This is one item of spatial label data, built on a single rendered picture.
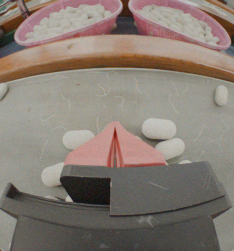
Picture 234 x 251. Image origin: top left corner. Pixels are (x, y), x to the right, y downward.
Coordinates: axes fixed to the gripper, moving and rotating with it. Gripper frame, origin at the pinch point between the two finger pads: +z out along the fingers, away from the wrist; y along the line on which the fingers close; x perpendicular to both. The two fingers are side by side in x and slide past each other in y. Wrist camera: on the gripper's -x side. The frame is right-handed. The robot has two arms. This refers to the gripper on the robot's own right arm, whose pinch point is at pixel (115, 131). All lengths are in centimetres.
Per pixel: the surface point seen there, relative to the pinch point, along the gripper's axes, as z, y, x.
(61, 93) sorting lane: 6.0, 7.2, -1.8
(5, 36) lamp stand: 35, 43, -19
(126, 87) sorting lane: 6.2, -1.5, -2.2
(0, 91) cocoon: 6.1, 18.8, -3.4
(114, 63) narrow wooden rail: 8.5, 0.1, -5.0
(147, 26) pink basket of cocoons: 17.9, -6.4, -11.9
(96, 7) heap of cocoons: 28.6, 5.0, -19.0
